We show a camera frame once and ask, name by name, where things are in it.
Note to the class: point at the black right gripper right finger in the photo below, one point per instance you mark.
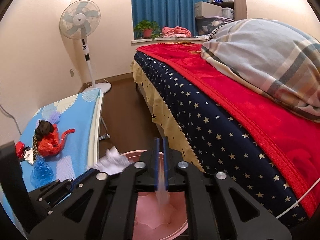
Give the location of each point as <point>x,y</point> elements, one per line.
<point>217,207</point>

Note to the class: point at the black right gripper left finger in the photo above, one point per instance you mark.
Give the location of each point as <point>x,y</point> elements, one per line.
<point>96,205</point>

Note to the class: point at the printed white paper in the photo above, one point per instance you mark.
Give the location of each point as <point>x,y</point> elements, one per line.
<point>112,162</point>

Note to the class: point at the pink round trash bin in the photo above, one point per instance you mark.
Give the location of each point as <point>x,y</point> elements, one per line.
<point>153,221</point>

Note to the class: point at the blue crumpled plastic bag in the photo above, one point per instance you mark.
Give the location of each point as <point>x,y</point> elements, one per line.
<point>41,174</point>

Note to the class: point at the white crumpled tissue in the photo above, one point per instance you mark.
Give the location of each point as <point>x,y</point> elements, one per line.
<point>29,156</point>

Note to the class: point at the navy star bedsheet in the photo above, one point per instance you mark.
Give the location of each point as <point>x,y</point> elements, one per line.
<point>209,137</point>

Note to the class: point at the orange-red plastic bag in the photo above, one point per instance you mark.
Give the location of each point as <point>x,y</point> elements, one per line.
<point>52,143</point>

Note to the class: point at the black floral cloth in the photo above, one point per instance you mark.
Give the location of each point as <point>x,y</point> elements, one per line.
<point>35,150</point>

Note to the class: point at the red plastic bag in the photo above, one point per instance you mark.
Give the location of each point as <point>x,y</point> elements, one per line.
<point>20,149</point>

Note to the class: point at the black sock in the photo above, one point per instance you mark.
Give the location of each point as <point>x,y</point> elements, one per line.
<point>44,127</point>

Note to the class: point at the purple foam fruit net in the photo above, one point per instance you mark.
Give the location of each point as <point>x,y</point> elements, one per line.
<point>54,118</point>

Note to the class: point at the red blanket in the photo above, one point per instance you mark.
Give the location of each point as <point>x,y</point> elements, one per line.
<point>290,142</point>

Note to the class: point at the potted green plant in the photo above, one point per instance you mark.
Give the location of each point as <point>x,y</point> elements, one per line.
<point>147,29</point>

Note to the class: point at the pink folded clothes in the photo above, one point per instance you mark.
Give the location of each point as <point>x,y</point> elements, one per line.
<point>176,32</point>

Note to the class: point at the striped plaid pillow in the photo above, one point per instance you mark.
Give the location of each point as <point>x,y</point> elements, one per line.
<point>272,58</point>

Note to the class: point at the clear plastic storage box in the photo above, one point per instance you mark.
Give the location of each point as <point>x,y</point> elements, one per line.
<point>206,25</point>

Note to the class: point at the white standing fan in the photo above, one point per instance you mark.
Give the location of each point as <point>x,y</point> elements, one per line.
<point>77,22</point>

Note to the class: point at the blue curtain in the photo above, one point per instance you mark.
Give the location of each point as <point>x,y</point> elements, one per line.
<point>169,13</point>

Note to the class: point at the cardboard box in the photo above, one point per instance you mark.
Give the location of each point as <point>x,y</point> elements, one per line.
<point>206,10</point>

